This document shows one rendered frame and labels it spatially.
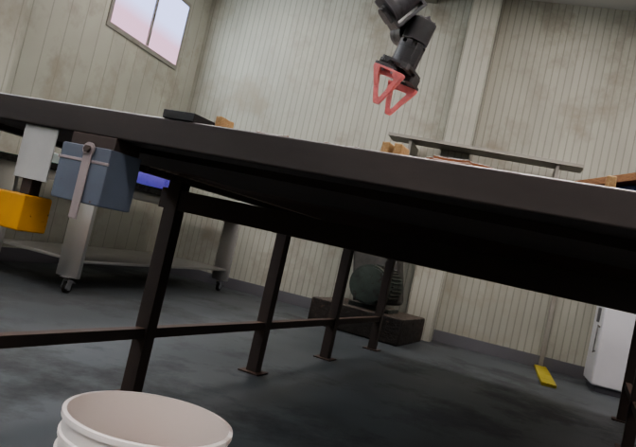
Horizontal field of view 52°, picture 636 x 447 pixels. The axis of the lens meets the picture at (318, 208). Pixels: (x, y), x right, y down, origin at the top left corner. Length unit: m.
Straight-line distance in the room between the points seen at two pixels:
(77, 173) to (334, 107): 6.32
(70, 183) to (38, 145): 0.16
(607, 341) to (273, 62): 4.68
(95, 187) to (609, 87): 6.56
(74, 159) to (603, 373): 5.51
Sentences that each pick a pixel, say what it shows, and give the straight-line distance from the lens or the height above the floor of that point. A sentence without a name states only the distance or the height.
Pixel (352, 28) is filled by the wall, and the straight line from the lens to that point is 7.89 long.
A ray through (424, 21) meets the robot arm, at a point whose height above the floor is 1.23.
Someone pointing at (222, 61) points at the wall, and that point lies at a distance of 8.29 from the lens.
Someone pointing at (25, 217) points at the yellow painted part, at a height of 0.65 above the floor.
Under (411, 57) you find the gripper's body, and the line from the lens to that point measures 1.41.
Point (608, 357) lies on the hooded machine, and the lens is 6.41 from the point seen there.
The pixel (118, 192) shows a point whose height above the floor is 0.75.
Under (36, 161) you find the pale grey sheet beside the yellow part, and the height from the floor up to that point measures 0.78.
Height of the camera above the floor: 0.74
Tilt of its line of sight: 3 degrees up
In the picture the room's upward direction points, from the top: 13 degrees clockwise
